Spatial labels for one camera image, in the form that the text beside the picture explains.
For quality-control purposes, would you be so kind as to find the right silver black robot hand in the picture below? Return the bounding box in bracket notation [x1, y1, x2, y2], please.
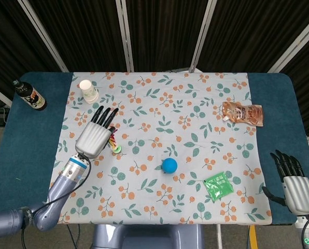
[262, 149, 309, 216]

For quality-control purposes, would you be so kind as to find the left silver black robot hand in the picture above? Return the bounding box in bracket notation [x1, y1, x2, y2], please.
[75, 105, 119, 159]

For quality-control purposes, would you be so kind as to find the feather shuttlecock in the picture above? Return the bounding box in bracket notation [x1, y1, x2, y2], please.
[108, 126, 123, 154]

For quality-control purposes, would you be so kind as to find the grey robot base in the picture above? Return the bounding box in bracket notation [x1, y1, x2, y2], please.
[91, 224, 204, 249]

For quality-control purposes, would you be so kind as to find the floral print tablecloth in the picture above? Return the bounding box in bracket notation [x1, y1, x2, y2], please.
[44, 71, 274, 225]

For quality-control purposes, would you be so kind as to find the white paper cup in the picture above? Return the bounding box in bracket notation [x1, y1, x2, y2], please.
[79, 79, 100, 105]

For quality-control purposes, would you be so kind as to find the dark blue table cover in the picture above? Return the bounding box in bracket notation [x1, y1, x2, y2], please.
[0, 71, 309, 225]

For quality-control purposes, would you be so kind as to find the dark glass sauce bottle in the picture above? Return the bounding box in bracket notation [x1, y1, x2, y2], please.
[12, 79, 48, 112]

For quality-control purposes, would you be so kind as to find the green snack packet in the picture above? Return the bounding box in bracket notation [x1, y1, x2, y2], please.
[203, 171, 234, 203]

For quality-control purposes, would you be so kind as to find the blue ball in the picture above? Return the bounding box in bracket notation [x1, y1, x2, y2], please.
[161, 157, 179, 175]

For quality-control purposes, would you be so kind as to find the brown sauce pouch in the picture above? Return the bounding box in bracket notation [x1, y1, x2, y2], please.
[222, 101, 264, 128]

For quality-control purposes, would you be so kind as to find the black folding screen partition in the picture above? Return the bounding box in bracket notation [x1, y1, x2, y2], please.
[0, 0, 309, 138]

